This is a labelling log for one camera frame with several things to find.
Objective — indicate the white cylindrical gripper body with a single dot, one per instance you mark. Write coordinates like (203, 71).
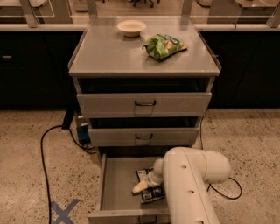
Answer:
(152, 178)

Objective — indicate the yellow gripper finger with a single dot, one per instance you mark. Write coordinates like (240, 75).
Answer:
(142, 185)

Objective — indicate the blue chip bag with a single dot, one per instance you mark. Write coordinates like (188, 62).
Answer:
(151, 193)

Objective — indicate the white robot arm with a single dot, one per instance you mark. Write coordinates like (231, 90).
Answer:
(184, 173)

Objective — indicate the bottom grey drawer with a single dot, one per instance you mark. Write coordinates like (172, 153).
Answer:
(115, 202)

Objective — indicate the grey drawer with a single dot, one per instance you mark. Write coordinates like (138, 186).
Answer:
(143, 104)
(115, 202)
(143, 136)

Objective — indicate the middle grey drawer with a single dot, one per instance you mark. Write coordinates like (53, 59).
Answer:
(143, 136)

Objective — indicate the top grey drawer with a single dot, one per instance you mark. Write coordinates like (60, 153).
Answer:
(143, 104)

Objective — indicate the grey drawer cabinet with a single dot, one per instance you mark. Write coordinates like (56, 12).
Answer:
(108, 62)

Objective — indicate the green chip bag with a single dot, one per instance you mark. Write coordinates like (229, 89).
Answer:
(162, 46)

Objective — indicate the dark base counter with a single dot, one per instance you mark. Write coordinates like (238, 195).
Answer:
(34, 74)

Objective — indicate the blue power box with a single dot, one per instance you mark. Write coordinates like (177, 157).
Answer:
(82, 129)

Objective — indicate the blue tape cross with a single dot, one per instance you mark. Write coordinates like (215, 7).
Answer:
(63, 214)

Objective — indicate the white paper bowl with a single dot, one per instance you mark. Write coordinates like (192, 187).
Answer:
(131, 28)

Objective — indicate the black office chair base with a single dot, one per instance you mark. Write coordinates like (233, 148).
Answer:
(151, 3)

